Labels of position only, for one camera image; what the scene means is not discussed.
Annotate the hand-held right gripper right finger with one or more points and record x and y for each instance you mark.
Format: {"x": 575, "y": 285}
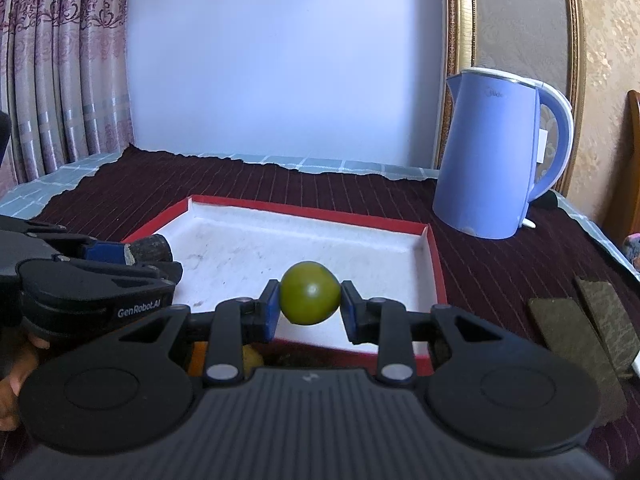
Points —
{"x": 350, "y": 320}

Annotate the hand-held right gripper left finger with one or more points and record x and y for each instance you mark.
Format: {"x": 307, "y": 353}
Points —
{"x": 270, "y": 312}

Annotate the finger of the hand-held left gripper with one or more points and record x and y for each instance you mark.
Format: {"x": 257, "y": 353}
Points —
{"x": 150, "y": 270}
{"x": 105, "y": 251}

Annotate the dark sugarcane piece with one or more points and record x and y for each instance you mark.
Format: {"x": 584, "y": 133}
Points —
{"x": 150, "y": 249}

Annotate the green round fruit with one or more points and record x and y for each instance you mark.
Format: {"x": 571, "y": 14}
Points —
{"x": 310, "y": 294}

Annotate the small yellow round fruit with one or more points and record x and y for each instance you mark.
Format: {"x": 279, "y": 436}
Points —
{"x": 252, "y": 361}

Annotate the red-edged white tray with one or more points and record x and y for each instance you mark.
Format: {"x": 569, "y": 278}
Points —
{"x": 250, "y": 240}

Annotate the orange mandarin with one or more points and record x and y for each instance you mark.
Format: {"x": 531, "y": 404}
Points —
{"x": 197, "y": 360}

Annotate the person's left hand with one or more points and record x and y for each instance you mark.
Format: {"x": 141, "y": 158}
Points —
{"x": 10, "y": 392}

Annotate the dark red striped tablecloth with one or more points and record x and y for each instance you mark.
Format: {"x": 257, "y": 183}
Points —
{"x": 350, "y": 190}

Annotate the pink patterned curtain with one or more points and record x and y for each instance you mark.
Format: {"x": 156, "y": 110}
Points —
{"x": 60, "y": 60}

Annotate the blue electric kettle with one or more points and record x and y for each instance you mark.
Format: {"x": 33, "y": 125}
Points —
{"x": 480, "y": 160}

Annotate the dark flat slab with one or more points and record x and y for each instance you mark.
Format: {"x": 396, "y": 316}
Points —
{"x": 607, "y": 310}
{"x": 570, "y": 340}

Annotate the small white object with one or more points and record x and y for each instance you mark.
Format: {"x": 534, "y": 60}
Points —
{"x": 636, "y": 365}

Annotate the mottled pink grey object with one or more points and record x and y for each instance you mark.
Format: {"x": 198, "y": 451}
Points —
{"x": 633, "y": 252}

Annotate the wooden chair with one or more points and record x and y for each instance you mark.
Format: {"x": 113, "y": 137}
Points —
{"x": 632, "y": 170}

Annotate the gold ornate frame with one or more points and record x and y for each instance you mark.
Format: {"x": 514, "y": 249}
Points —
{"x": 462, "y": 60}

